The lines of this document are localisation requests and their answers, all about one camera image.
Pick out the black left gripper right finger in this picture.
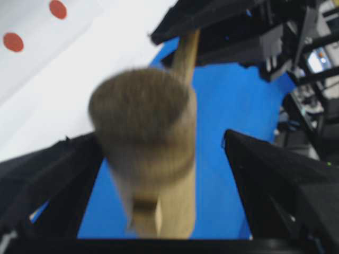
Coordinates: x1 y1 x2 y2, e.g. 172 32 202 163
224 129 338 253

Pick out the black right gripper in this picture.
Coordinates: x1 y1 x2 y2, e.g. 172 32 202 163
150 0 292 79

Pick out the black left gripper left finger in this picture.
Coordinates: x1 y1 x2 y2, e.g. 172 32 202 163
1 132 103 253

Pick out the wooden mallet hammer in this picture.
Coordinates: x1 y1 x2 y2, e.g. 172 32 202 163
88 30 200 239

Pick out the background equipment rack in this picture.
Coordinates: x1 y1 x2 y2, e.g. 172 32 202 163
273 1 338 163

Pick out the blue table cloth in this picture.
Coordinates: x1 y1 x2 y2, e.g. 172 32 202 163
29 35 296 240

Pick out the white foam board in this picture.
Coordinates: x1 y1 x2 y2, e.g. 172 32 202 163
1 1 174 161

